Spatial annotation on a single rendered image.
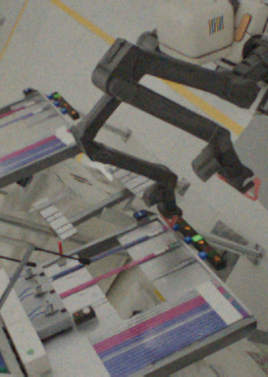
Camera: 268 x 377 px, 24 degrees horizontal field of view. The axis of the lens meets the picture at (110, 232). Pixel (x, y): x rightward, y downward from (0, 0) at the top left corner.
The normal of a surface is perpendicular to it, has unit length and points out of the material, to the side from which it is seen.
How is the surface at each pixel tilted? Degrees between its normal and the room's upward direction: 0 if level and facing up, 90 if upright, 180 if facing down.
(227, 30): 90
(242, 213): 0
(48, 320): 48
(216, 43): 90
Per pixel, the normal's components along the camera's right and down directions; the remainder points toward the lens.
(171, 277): -0.15, -0.76
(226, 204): -0.77, -0.23
